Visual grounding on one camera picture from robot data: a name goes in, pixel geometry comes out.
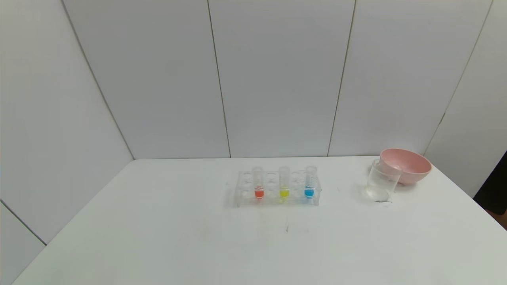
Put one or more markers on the red pigment test tube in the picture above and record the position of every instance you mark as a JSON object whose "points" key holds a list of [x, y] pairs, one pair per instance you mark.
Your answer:
{"points": [[258, 192]]}

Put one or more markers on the yellow pigment test tube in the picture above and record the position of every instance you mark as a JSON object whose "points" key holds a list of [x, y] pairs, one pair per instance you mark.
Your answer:
{"points": [[284, 192]]}

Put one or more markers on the clear plastic test tube rack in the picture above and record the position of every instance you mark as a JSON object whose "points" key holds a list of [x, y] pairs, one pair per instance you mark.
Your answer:
{"points": [[271, 194]]}

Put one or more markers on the blue pigment test tube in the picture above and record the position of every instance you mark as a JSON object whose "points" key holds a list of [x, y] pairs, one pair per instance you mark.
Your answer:
{"points": [[309, 192]]}

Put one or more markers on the clear glass beaker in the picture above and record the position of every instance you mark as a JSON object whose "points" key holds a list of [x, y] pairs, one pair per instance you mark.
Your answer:
{"points": [[380, 184]]}

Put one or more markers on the pink bowl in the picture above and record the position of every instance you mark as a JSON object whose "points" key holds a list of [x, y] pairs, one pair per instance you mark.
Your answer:
{"points": [[412, 166]]}

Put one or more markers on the dark background object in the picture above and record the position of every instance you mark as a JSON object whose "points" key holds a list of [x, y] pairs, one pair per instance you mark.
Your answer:
{"points": [[495, 186]]}

